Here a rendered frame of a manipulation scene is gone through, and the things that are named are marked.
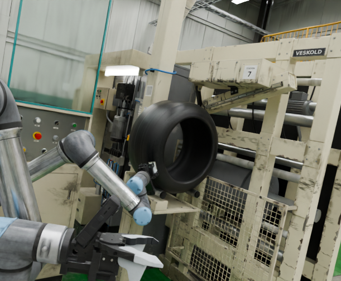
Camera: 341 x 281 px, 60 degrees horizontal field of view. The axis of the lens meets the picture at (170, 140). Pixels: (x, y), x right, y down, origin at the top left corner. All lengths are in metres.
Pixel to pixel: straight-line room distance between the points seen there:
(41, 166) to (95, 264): 0.81
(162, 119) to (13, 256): 1.17
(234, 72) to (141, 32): 9.96
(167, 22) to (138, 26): 9.61
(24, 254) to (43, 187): 1.49
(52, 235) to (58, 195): 1.55
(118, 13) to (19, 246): 11.05
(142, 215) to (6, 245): 0.67
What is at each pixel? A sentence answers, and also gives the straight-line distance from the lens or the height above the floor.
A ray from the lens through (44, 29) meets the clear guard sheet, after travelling 2.09.
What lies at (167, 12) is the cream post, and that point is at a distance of 2.15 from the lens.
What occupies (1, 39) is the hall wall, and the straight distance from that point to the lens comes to 10.57.
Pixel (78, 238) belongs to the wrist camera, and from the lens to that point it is 0.64.
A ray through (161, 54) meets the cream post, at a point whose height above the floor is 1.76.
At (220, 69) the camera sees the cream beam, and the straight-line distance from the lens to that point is 1.99.
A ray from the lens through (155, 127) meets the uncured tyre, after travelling 1.65.
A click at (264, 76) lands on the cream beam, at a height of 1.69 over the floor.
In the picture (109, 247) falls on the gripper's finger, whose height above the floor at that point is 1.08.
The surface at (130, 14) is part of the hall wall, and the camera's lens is 11.69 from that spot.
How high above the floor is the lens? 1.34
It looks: 4 degrees down
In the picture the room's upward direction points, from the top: 11 degrees clockwise
